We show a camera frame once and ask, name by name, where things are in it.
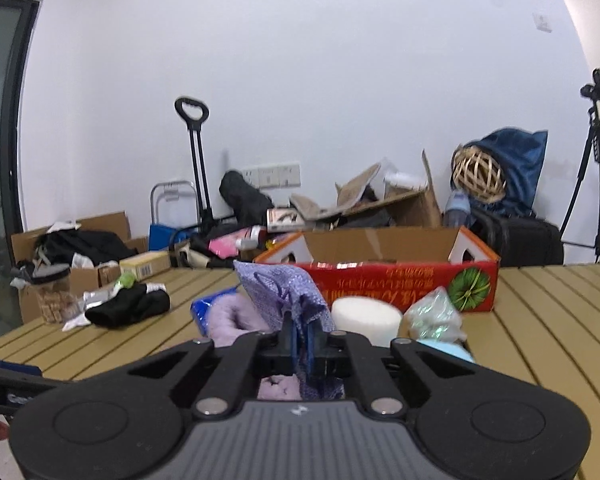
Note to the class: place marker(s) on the wicker ball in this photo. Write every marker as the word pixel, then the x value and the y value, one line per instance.
pixel 477 175

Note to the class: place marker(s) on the red cardboard box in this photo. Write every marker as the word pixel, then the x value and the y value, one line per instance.
pixel 380 285

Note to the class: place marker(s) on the small white printed box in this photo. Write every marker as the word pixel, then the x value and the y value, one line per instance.
pixel 285 219

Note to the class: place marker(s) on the large open cardboard box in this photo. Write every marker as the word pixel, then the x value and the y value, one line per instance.
pixel 107 232

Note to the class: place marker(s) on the torn brown cardboard box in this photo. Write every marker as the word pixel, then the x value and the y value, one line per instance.
pixel 405 205

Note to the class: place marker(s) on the blue box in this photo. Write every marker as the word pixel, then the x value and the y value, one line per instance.
pixel 167 237

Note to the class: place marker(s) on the pale yellow small box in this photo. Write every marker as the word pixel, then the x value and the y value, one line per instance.
pixel 145 264

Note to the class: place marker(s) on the black suitcase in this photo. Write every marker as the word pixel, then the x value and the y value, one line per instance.
pixel 525 240

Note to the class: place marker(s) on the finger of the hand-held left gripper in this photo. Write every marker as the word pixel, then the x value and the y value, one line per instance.
pixel 10 365
pixel 35 385

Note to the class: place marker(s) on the dark clothes pile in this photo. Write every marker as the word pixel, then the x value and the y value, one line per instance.
pixel 80 247

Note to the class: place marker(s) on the white metal frame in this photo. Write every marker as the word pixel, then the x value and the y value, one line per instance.
pixel 172 190

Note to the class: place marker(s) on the blue water bottle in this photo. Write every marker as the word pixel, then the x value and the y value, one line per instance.
pixel 457 207

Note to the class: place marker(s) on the pink packet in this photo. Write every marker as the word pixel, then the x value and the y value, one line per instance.
pixel 225 244

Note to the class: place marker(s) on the tan folding slat table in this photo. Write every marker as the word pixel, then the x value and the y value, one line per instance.
pixel 555 320

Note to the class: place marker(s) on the iridescent plastic wrapper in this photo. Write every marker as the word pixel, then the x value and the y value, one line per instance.
pixel 435 315

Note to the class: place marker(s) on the wall socket strip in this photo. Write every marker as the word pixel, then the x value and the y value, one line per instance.
pixel 272 175

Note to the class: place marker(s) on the black soft bag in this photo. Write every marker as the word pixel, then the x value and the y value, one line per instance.
pixel 245 195

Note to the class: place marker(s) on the black tripod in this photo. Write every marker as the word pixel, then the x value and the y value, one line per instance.
pixel 597 170

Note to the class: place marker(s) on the clear jar of snacks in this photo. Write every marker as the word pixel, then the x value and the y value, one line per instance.
pixel 54 295

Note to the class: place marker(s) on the dark blue bag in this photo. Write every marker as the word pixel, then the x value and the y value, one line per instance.
pixel 522 170

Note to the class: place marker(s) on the blue plastic packet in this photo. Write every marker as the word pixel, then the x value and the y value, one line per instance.
pixel 205 307

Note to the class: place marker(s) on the black cloth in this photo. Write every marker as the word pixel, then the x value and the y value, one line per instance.
pixel 130 305

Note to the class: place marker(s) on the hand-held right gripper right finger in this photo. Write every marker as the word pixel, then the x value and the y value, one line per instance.
pixel 311 350

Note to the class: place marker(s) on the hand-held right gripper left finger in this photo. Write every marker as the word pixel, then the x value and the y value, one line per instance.
pixel 291 347

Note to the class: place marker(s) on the white round foam block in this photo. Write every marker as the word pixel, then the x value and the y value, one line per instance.
pixel 365 317

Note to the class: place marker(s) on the white wall switch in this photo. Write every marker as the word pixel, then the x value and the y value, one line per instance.
pixel 542 21

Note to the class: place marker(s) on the lilac fuzzy headband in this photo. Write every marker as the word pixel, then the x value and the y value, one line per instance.
pixel 230 317

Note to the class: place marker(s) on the glass door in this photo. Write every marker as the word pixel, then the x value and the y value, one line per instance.
pixel 0 160

